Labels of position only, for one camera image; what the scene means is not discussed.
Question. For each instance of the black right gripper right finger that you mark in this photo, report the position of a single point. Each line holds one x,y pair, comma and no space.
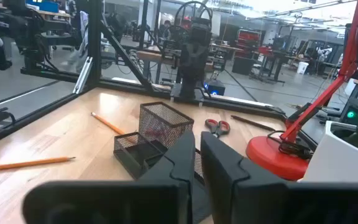
222,174

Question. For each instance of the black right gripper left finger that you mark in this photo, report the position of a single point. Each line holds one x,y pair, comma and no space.
166,174

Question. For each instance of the black pen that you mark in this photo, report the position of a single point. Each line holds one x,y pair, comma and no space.
253,123

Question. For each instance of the yellow pencil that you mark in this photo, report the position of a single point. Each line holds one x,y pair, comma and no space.
26,164
107,123

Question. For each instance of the black mesh desk organizer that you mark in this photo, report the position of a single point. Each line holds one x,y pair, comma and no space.
163,124

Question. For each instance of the black computer with blue light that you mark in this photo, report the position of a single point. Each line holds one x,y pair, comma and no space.
213,87

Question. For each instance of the wooden workbench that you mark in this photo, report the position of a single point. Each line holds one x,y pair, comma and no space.
154,56

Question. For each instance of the red desk lamp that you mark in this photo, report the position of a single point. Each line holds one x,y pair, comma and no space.
269,155

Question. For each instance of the red tool cabinet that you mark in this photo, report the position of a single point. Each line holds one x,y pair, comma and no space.
249,42

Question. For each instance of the white bucket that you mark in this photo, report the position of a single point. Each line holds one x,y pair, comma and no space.
302,67

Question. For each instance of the white hexagonal planter pot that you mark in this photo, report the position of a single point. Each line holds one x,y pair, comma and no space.
331,161

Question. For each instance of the black computer with green lights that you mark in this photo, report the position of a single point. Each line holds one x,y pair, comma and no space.
354,113

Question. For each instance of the silver aluminium bracket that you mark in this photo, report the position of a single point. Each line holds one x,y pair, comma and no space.
82,74

